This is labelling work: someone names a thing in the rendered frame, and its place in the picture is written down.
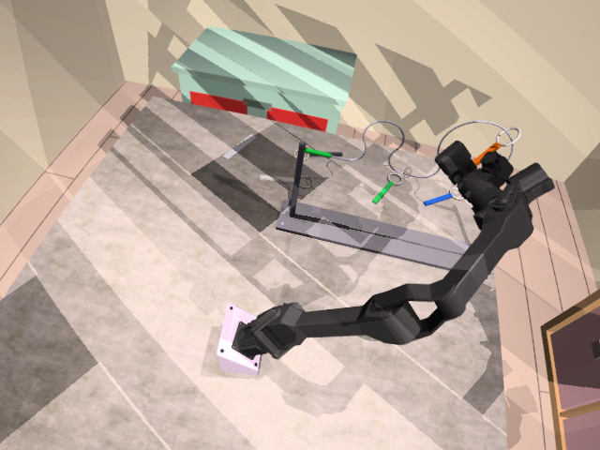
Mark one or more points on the black handle with grey loop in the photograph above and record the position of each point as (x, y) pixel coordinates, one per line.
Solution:
(338, 154)

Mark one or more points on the blue handle with grey loop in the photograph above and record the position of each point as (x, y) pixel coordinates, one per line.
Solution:
(442, 198)

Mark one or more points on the orange handle with grey loop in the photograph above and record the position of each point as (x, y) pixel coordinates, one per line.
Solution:
(497, 145)

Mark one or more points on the white hoop with green handle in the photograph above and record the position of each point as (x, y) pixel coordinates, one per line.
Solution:
(387, 187)

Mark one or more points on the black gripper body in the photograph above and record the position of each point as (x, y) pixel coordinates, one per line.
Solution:
(454, 160)

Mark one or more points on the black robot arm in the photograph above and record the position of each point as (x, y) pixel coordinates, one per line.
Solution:
(505, 222)

